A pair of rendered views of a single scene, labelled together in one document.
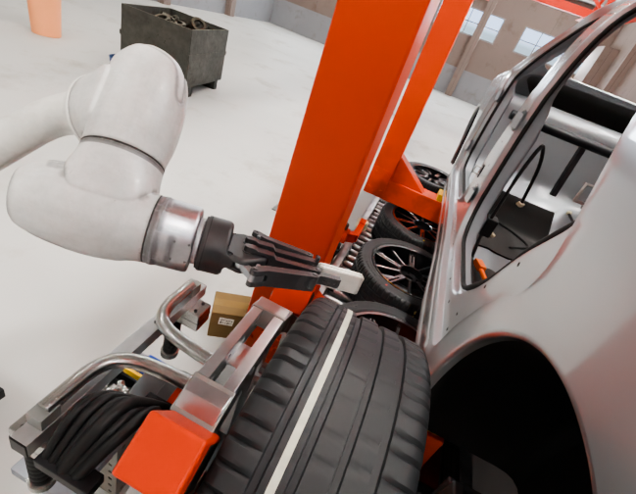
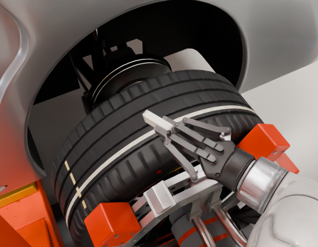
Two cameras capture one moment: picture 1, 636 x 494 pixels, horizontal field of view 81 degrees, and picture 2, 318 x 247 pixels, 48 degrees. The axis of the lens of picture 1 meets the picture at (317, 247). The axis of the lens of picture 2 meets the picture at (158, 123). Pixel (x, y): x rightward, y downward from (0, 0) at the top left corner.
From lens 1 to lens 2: 0.81 m
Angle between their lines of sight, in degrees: 81
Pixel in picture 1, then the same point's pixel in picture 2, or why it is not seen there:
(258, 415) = (228, 123)
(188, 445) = (264, 127)
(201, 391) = not seen: hidden behind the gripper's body
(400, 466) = (182, 75)
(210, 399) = not seen: hidden behind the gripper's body
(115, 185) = (313, 185)
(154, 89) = (297, 210)
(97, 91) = not seen: outside the picture
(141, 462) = (281, 138)
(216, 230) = (245, 154)
